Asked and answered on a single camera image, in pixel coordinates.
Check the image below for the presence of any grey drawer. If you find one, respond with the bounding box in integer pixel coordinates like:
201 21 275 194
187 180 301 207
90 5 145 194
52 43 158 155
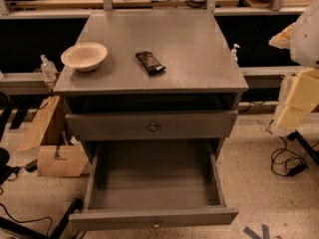
70 139 238 231
66 111 237 141

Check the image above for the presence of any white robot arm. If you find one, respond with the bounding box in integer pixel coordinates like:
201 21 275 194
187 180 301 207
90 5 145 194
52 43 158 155
277 0 319 129

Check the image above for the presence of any grey wooden drawer cabinet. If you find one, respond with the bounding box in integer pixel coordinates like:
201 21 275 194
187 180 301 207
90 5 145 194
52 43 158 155
55 10 247 153

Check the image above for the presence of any black stand leg right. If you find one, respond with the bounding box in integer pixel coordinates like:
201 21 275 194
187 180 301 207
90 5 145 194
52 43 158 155
287 130 319 165

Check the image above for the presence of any white pump bottle right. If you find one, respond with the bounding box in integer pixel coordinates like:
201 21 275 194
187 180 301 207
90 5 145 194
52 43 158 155
230 44 240 62

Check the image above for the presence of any black snack bar packet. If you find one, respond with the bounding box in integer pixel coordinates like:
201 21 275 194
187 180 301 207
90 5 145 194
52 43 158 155
136 51 166 76

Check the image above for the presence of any cream ceramic bowl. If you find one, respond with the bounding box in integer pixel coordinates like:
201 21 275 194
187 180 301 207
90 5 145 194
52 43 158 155
61 42 108 72

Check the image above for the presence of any brown cardboard box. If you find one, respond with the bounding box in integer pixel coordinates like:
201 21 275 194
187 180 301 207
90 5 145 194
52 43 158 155
17 96 88 177

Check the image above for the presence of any clear sanitizer bottle left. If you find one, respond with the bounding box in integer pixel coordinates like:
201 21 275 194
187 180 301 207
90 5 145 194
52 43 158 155
40 55 58 81

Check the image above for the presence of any black office chair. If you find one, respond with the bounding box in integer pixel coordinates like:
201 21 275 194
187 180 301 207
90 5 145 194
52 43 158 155
0 93 19 185

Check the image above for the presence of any black chair base leg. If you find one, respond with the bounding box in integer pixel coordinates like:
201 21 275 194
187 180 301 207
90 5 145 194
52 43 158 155
0 198 83 239

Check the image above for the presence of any black cable with adapter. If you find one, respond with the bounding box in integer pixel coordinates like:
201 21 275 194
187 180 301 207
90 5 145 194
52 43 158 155
268 119 309 178

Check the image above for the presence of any black cable on floor left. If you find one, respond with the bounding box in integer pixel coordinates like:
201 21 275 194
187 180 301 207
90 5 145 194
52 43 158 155
0 186 54 237

